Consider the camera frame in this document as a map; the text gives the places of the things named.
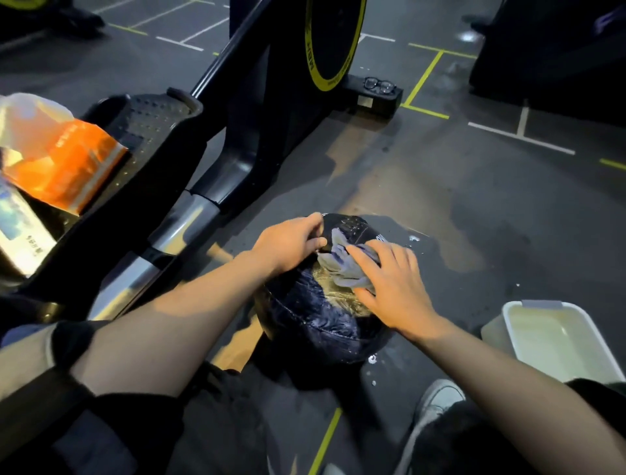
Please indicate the person's right hand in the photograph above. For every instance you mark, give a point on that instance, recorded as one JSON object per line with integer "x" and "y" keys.
{"x": 398, "y": 293}

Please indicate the person's left hand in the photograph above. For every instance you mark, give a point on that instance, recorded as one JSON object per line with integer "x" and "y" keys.
{"x": 283, "y": 244}

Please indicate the person's right thumb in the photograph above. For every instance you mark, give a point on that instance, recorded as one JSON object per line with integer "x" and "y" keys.
{"x": 364, "y": 296}

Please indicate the person's right little finger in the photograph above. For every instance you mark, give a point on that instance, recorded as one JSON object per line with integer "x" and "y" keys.
{"x": 413, "y": 264}

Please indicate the person's right middle finger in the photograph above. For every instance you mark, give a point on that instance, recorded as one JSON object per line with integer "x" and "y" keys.
{"x": 386, "y": 252}

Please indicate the person's left thumb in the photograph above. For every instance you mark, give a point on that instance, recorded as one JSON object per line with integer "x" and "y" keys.
{"x": 315, "y": 244}

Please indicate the pale purple wiping cloth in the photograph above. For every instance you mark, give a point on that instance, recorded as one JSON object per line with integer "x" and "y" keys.
{"x": 342, "y": 266}

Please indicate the black medicine ball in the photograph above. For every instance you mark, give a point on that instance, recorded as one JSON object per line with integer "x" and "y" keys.
{"x": 313, "y": 318}

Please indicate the person's right forearm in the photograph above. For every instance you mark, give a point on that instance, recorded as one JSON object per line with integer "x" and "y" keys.
{"x": 513, "y": 396}

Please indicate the person's left forearm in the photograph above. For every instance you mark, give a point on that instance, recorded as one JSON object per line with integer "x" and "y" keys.
{"x": 161, "y": 323}

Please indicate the person's white shoe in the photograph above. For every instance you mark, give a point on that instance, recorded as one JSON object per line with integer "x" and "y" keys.
{"x": 437, "y": 399}

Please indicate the black elliptical trainer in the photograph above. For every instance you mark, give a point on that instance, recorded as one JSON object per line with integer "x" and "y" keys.
{"x": 254, "y": 122}

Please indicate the white plastic basin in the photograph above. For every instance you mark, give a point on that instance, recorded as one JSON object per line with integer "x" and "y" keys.
{"x": 557, "y": 342}

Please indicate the black framed eyeglasses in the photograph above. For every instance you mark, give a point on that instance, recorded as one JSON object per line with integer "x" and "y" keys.
{"x": 380, "y": 85}

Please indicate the person's black trousers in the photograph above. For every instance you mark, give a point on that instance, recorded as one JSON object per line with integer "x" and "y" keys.
{"x": 215, "y": 430}

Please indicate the black ribbed trainer pedal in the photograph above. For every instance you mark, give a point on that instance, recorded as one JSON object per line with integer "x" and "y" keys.
{"x": 146, "y": 122}

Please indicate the large black gym equipment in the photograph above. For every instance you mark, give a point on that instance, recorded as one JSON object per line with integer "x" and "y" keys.
{"x": 552, "y": 54}

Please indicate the orange wipes packet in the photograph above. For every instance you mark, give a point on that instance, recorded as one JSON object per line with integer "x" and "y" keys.
{"x": 63, "y": 166}

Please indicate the white and blue packet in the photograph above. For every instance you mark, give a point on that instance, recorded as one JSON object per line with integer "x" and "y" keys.
{"x": 22, "y": 235}

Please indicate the black equipment base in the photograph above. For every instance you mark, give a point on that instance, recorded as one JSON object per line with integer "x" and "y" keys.
{"x": 44, "y": 14}

